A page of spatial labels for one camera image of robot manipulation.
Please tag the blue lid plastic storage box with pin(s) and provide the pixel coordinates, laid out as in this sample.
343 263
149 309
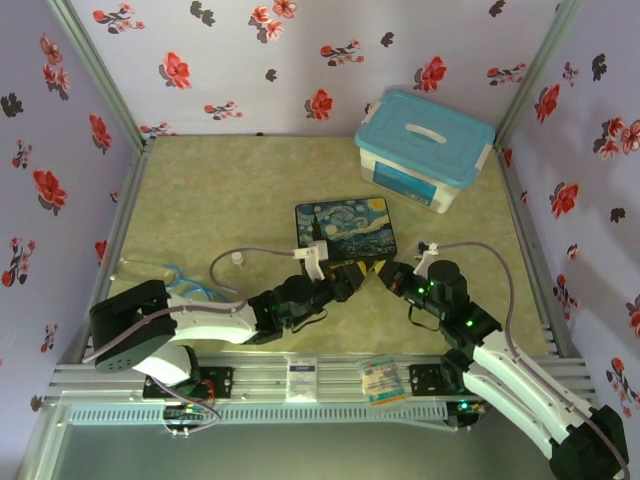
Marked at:
420 140

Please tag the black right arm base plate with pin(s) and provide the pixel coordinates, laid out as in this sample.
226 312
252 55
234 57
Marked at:
425 380

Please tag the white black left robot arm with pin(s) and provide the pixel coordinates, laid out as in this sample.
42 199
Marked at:
210 320

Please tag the white label card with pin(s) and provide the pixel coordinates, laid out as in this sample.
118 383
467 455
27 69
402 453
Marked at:
302 380

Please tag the packet with teal label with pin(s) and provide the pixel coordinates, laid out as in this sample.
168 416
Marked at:
384 382

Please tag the starry night tin box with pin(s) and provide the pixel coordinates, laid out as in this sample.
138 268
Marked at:
347 225

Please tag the aluminium frame post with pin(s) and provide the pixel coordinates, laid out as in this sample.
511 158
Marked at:
535 75
100 80

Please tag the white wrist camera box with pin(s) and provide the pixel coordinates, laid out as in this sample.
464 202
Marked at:
314 257
427 252

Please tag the aluminium front frame rail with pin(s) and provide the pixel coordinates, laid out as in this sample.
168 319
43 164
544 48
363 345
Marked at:
340 372

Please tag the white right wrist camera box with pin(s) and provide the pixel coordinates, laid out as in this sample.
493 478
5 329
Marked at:
427 252

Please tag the blue tube stethoscope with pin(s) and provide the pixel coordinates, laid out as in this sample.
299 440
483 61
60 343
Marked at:
187 285

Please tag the small white cap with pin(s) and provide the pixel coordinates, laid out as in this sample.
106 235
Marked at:
237 259

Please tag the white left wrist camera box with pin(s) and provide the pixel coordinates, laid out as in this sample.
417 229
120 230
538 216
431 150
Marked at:
314 257

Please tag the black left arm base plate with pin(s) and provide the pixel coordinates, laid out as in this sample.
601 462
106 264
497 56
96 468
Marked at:
220 382

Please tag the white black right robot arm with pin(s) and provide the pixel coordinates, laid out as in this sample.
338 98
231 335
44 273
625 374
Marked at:
520 385

